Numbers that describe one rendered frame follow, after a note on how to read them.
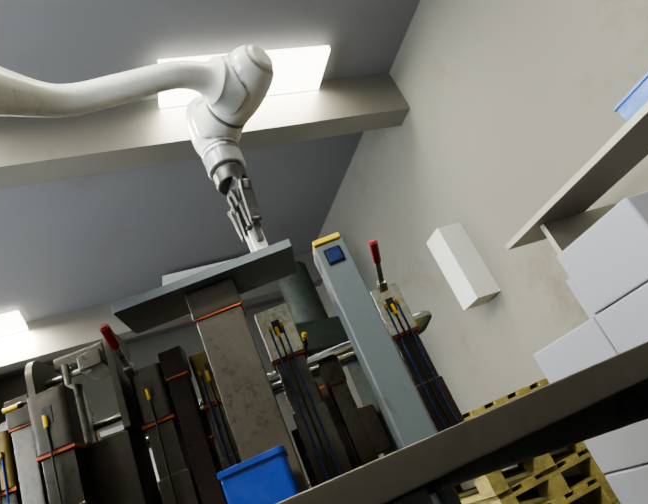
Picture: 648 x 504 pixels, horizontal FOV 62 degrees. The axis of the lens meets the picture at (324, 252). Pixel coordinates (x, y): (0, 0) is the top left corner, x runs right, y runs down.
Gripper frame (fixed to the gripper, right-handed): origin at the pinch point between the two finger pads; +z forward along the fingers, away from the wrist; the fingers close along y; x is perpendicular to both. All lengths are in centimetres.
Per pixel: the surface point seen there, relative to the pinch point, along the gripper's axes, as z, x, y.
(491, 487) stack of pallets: 74, -140, 152
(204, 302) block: 8.8, 14.1, 3.0
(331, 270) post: 12.1, -10.0, -6.5
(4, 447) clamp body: 17, 53, 35
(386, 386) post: 37.6, -10.3, -6.5
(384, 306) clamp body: 18.9, -25.3, 4.0
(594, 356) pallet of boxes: 43, -129, 47
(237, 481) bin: 43.5, 21.1, -6.2
